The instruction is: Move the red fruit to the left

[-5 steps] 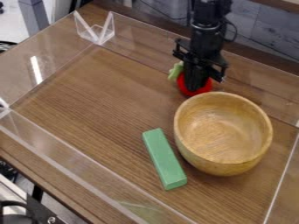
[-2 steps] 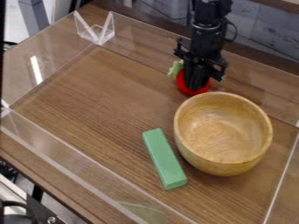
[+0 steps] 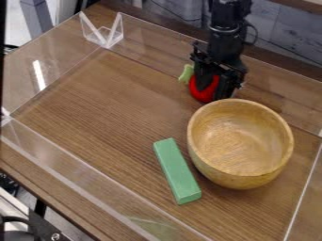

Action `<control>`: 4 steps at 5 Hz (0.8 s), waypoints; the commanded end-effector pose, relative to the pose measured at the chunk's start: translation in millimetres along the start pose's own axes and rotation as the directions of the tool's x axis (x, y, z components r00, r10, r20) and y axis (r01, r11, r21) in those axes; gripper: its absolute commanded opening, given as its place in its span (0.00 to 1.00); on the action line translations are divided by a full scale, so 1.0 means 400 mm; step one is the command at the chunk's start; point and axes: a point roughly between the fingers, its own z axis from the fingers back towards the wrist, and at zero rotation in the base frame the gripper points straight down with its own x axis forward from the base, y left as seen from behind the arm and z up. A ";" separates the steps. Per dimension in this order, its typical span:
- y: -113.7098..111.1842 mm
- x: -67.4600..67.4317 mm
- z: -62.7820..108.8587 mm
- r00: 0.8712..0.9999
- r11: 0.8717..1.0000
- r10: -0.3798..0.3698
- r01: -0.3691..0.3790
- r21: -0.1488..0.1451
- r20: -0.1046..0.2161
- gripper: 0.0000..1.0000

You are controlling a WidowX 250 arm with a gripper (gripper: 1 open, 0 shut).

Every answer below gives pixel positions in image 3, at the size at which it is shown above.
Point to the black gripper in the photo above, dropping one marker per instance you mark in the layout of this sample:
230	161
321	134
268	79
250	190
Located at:
232	71

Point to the red plush strawberry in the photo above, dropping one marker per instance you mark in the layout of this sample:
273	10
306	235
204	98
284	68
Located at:
189	79

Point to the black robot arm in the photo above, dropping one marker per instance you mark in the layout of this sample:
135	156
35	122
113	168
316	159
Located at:
228	28

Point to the wooden bowl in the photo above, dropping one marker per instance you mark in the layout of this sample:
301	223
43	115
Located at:
240	143

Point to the green rectangular block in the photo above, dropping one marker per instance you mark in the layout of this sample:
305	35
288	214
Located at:
179	177

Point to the grey table leg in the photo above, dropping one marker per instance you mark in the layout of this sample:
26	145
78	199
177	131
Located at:
38	16

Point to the black clamp device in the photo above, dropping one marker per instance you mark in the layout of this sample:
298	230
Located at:
39	230

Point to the clear acrylic enclosure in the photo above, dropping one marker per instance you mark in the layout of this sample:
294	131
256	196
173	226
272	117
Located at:
93	95

